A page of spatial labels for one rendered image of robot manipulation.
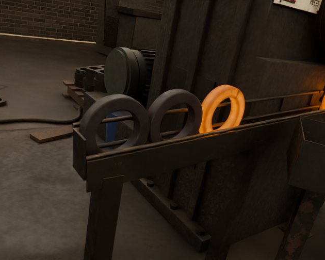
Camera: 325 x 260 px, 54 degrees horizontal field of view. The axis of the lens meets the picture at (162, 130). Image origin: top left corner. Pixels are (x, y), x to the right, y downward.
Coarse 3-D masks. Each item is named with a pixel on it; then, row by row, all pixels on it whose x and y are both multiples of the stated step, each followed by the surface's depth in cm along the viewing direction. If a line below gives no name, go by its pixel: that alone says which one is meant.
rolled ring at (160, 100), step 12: (168, 96) 84; (180, 96) 86; (192, 96) 88; (156, 108) 83; (168, 108) 85; (192, 108) 90; (156, 120) 84; (192, 120) 93; (156, 132) 86; (180, 132) 95; (192, 132) 94
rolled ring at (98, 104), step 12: (108, 96) 76; (120, 96) 76; (96, 108) 73; (108, 108) 74; (120, 108) 76; (132, 108) 78; (144, 108) 80; (84, 120) 74; (96, 120) 74; (144, 120) 82; (84, 132) 73; (132, 132) 85; (144, 132) 83; (96, 144) 77; (132, 144) 83; (108, 156) 80
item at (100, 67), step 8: (80, 72) 297; (88, 72) 278; (96, 72) 259; (80, 80) 300; (88, 80) 280; (96, 80) 260; (72, 88) 295; (80, 88) 300; (88, 88) 282; (96, 88) 264; (104, 88) 262; (64, 96) 312; (72, 96) 308; (80, 96) 282; (80, 104) 290
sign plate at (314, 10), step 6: (276, 0) 110; (282, 0) 110; (288, 0) 111; (294, 0) 113; (300, 0) 115; (306, 0) 117; (312, 0) 119; (318, 0) 121; (288, 6) 113; (294, 6) 115; (300, 6) 117; (306, 6) 119; (312, 6) 121; (318, 6) 123; (312, 12) 122
